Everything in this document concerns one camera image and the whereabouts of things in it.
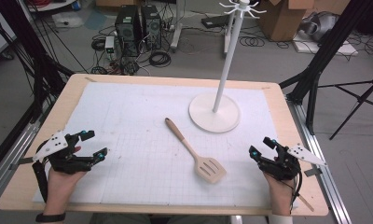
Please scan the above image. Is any small black computer tower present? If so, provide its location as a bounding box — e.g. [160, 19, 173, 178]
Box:
[140, 4, 162, 51]

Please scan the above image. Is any black flat device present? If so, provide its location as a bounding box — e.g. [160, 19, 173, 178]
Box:
[200, 13, 231, 30]

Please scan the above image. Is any black tripod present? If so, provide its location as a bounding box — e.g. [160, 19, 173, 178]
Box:
[317, 74, 373, 141]

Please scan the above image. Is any white grid mat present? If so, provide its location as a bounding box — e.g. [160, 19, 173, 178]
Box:
[32, 80, 301, 208]

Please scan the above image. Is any small white power box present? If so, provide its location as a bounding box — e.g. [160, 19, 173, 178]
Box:
[104, 35, 116, 54]

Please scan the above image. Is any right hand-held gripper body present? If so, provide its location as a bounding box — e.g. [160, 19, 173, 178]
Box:
[260, 142, 327, 182]

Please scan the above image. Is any large black computer tower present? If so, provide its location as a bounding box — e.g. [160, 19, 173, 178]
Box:
[114, 4, 143, 59]

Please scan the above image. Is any white flat board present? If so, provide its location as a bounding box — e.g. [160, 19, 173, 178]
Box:
[291, 30, 360, 58]

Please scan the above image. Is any white hook stand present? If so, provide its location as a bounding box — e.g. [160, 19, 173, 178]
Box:
[187, 0, 269, 134]

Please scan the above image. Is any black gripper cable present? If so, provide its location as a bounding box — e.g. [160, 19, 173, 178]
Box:
[287, 166, 304, 217]

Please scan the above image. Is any grey bag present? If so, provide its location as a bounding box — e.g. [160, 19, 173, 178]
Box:
[298, 10, 340, 42]

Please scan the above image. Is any person's right hand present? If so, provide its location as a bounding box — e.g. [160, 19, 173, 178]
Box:
[263, 172, 297, 217]

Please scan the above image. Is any black gripper strap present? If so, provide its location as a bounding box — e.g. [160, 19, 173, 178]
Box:
[31, 161, 49, 203]

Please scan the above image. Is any tan tape strip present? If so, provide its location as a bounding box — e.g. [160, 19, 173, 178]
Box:
[296, 191, 315, 213]

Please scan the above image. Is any person's left hand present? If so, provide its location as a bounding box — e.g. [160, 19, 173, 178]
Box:
[43, 167, 87, 216]

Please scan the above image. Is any wooden slotted spatula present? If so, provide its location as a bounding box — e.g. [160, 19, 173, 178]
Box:
[164, 117, 228, 185]

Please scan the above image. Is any aluminium rail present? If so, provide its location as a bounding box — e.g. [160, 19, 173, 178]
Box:
[0, 120, 42, 204]
[286, 98, 352, 224]

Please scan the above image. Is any thin coiled black cable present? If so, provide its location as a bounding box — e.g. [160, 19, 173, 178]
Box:
[238, 35, 266, 49]

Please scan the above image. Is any white stand leg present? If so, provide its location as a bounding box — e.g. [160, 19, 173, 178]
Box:
[170, 0, 187, 53]

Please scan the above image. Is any black metal frame post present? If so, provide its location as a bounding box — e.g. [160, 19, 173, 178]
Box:
[278, 0, 373, 135]
[0, 0, 75, 123]

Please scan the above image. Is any cardboard box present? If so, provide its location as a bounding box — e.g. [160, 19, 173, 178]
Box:
[256, 0, 317, 43]

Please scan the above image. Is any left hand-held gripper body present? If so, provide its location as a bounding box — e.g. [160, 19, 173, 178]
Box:
[32, 130, 94, 175]

